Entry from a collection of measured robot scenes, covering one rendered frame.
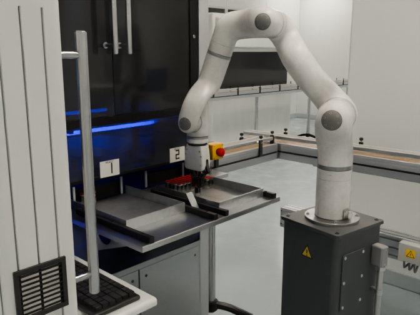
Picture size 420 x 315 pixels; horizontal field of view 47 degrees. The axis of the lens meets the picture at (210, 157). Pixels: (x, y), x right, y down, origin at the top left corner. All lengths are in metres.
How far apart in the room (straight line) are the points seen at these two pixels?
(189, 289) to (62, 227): 1.27
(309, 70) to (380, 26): 1.51
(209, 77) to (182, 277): 0.92
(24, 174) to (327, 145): 1.00
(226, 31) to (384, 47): 1.54
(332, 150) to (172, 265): 0.90
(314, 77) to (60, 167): 0.94
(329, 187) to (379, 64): 1.55
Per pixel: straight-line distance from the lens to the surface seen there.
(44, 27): 1.03
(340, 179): 1.70
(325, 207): 1.72
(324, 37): 10.85
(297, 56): 1.68
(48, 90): 1.03
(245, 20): 1.70
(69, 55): 1.07
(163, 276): 2.14
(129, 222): 1.59
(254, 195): 1.88
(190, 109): 1.75
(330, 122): 1.59
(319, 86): 1.70
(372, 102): 3.16
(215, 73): 1.78
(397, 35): 3.10
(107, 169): 1.81
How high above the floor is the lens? 1.43
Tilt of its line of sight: 12 degrees down
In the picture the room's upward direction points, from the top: straight up
